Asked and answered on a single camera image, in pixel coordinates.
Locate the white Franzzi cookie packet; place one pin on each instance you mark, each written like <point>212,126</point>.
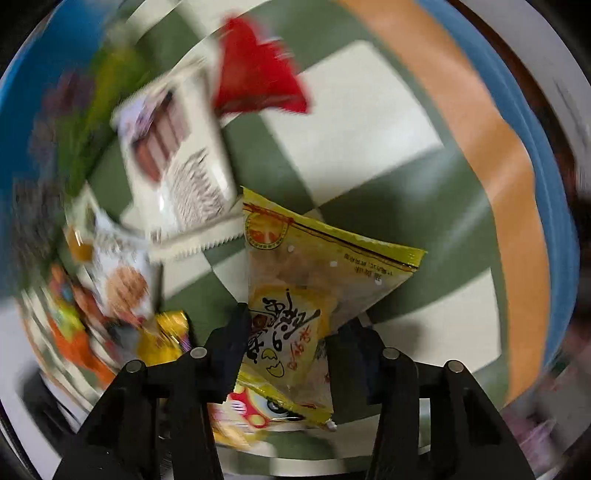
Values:
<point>177,167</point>

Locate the white round cracker packet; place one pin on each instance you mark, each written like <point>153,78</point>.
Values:
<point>124,280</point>

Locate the red triangular snack packet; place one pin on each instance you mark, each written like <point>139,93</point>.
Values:
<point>257,71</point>

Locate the brown snack packet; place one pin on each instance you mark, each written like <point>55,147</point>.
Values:
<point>86,302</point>

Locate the orange snack packet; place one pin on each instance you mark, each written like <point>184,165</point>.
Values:
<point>78,350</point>

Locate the green white checkered bedsheet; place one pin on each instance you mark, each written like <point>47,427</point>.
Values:
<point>419,135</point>

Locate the blue and green carton box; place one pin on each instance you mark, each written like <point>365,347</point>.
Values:
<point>57,97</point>

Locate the clear packet with orange ball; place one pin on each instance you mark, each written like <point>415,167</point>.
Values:
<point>79,232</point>

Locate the yellow guoba snack bag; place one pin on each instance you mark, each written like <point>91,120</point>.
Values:
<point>244,417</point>

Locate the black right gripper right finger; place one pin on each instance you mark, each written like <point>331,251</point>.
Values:
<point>435,422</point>

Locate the yellow egg cake packet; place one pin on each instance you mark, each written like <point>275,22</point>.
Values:
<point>307,279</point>

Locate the green colourful candy packet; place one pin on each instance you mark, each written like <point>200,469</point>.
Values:
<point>66,318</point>

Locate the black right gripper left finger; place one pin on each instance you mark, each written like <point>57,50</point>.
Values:
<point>118,439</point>

